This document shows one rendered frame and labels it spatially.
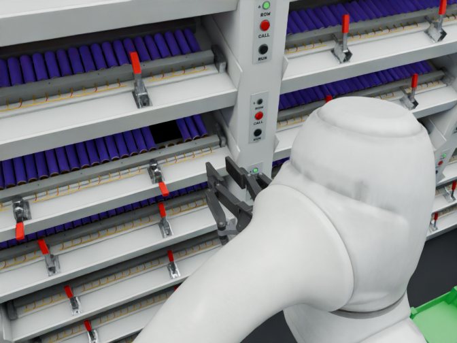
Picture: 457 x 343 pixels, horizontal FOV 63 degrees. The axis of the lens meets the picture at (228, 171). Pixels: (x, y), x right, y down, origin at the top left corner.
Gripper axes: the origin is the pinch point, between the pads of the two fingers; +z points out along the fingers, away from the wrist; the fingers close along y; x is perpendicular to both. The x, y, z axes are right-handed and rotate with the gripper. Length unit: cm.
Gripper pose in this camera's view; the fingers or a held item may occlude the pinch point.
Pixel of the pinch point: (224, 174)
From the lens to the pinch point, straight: 64.4
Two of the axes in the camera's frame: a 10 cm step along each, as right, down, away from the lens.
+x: 0.8, 8.4, 5.3
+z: -3.9, -4.7, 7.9
